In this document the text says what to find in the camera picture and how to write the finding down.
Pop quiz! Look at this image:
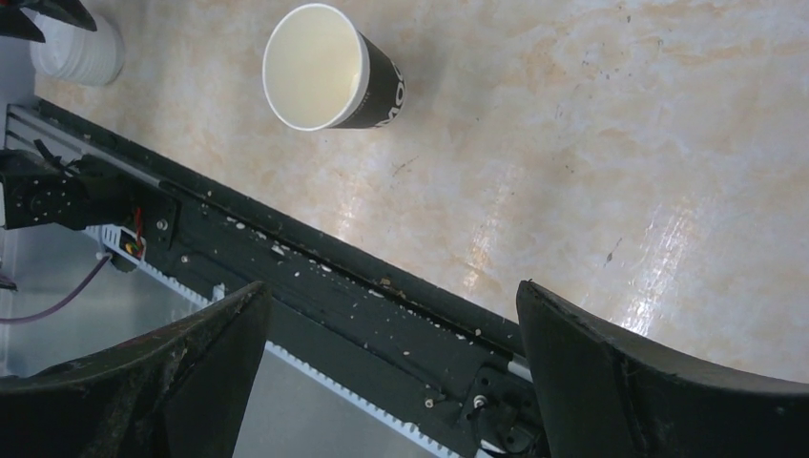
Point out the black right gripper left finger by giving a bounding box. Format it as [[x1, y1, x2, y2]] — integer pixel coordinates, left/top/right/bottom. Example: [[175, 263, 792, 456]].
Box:
[[1, 281, 272, 457]]

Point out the stack of white lids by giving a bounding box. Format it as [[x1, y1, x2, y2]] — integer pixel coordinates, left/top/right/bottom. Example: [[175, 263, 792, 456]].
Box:
[[30, 13, 125, 87]]

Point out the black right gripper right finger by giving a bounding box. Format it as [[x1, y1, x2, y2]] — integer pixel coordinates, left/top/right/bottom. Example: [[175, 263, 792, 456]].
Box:
[[516, 281, 808, 457]]

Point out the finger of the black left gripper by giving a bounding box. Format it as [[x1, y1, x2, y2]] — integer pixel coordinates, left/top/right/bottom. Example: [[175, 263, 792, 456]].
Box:
[[1, 6, 46, 43], [19, 0, 97, 31]]

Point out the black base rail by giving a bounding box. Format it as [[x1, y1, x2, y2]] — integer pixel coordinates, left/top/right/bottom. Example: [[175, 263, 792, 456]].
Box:
[[5, 101, 549, 457]]

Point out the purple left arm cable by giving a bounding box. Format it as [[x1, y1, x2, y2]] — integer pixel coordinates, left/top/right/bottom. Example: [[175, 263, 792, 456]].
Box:
[[0, 252, 115, 326]]

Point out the black paper coffee cup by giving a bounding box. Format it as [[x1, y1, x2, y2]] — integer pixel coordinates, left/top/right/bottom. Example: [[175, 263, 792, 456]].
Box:
[[262, 3, 406, 132]]

